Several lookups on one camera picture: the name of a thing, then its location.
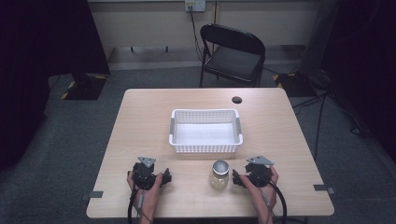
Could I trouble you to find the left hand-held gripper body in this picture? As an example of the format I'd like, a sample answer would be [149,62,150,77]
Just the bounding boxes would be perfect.
[132,156,158,191]

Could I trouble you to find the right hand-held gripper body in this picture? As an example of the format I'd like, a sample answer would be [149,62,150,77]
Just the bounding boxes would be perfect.
[244,155,275,189]

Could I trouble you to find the glass jar with silver lid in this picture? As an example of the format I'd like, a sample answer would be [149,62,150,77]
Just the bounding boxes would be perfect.
[208,159,231,190]

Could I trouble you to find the white plastic basket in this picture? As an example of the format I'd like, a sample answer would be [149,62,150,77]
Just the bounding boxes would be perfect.
[168,108,244,154]

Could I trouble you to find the person's left hand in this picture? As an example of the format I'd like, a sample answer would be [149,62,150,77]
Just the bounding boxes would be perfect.
[126,170,164,206]

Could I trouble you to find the person's right hand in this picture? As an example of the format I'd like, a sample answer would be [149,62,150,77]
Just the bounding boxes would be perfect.
[238,164,280,210]

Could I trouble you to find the grey tape strip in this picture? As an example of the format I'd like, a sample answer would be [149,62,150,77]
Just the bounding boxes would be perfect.
[313,184,336,195]
[81,190,105,201]

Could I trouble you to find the black metal stand leg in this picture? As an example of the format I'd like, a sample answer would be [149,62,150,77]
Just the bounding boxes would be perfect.
[313,91,330,162]

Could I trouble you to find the black stand base yellow tape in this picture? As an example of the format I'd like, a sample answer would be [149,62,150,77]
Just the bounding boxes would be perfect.
[61,72,109,102]
[272,72,317,98]

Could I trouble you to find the black folding chair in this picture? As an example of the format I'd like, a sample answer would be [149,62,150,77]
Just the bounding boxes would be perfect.
[198,23,267,89]

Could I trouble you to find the dark curtain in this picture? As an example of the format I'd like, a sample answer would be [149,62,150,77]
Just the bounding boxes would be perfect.
[0,0,111,172]
[320,0,396,162]

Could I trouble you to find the grey left gripper cable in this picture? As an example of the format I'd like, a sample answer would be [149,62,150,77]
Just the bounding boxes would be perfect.
[135,189,153,224]

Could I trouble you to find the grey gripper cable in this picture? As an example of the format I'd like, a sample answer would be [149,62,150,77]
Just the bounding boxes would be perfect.
[261,188,276,220]
[135,189,153,224]

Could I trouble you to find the grey right gripper cable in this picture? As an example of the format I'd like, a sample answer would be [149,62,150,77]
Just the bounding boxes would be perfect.
[261,188,276,220]

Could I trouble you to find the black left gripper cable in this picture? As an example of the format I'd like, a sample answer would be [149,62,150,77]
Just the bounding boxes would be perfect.
[127,186,140,224]

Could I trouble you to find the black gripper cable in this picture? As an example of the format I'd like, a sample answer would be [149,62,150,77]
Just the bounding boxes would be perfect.
[127,186,140,224]
[268,179,288,224]

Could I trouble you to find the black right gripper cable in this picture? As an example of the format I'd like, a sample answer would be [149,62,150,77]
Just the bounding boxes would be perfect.
[268,179,288,224]

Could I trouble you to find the black wall socket cable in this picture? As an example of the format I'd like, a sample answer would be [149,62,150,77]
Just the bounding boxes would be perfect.
[188,5,205,63]

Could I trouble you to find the white wall socket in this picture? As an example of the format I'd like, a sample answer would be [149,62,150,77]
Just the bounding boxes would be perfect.
[184,0,207,13]

